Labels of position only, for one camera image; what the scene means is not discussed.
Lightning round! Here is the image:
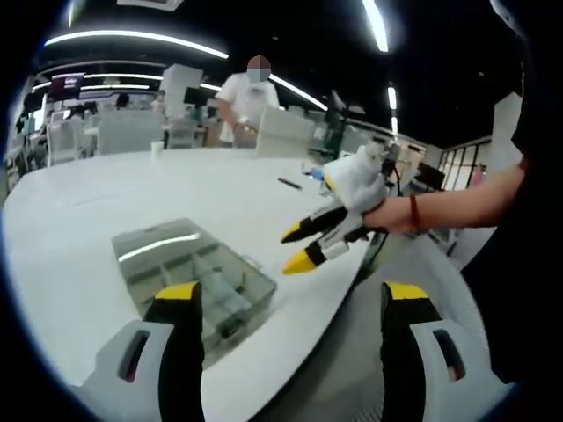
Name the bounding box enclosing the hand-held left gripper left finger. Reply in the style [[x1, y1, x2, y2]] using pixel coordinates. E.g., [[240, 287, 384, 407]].
[[65, 280, 204, 422]]

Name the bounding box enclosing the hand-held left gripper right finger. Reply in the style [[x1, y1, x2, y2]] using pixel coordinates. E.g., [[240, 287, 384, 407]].
[[380, 280, 515, 422]]

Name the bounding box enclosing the clear grey guide fixture box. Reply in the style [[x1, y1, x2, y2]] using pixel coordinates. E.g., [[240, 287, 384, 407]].
[[110, 217, 279, 358]]

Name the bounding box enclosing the person's right hand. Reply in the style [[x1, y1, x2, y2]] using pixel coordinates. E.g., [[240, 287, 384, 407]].
[[360, 195, 417, 236]]

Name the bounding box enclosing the black tripod stand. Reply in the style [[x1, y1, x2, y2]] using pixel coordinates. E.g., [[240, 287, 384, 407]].
[[323, 90, 366, 159]]

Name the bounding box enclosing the white upright panel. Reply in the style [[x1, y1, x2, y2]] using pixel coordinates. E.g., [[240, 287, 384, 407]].
[[257, 107, 316, 160]]

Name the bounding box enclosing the person's black shirt torso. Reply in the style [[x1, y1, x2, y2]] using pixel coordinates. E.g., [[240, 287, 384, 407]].
[[459, 56, 563, 386]]

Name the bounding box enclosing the white office chair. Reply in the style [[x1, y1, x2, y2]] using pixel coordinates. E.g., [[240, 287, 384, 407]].
[[169, 118, 199, 149], [46, 120, 89, 166]]

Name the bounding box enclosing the grey privacy panel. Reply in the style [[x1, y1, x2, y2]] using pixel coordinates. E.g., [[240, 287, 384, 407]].
[[97, 109, 167, 156]]

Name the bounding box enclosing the red bracelet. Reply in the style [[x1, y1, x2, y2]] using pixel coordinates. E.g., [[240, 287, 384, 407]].
[[408, 195, 421, 232]]

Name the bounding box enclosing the wall display screen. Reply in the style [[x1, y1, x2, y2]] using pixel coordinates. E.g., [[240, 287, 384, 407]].
[[49, 73, 84, 97]]

